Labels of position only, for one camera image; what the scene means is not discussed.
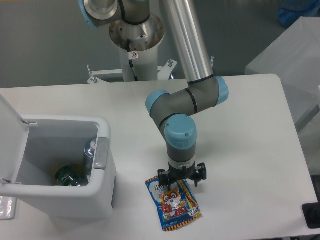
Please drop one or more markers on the white trash can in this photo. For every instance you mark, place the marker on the white trash can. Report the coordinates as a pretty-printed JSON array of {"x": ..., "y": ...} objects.
[{"x": 61, "y": 140}]

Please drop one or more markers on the white trash can lid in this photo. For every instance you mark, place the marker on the white trash can lid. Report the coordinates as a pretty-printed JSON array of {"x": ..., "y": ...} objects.
[{"x": 14, "y": 132}]

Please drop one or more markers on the clear crushed plastic bottle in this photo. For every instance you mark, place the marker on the clear crushed plastic bottle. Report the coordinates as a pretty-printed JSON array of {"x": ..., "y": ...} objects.
[{"x": 88, "y": 157}]

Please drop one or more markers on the blue bag in background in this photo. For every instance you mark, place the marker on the blue bag in background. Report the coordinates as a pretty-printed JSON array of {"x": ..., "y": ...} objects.
[{"x": 291, "y": 10}]

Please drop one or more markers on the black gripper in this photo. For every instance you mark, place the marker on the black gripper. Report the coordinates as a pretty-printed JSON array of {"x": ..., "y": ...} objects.
[{"x": 181, "y": 170}]

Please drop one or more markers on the blue snack packet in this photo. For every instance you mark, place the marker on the blue snack packet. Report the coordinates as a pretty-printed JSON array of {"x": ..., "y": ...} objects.
[{"x": 176, "y": 205}]

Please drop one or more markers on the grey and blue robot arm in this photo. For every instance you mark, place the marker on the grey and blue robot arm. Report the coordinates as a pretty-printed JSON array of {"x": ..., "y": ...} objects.
[{"x": 169, "y": 46}]

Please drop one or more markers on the translucent plastic box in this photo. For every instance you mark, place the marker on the translucent plastic box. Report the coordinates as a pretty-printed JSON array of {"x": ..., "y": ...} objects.
[{"x": 295, "y": 58}]

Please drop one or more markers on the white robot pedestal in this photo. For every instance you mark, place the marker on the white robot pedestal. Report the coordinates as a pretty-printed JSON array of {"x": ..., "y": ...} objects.
[{"x": 138, "y": 51}]

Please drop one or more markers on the black device at edge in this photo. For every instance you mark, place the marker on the black device at edge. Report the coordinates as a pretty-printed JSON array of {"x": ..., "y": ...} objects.
[{"x": 311, "y": 213}]

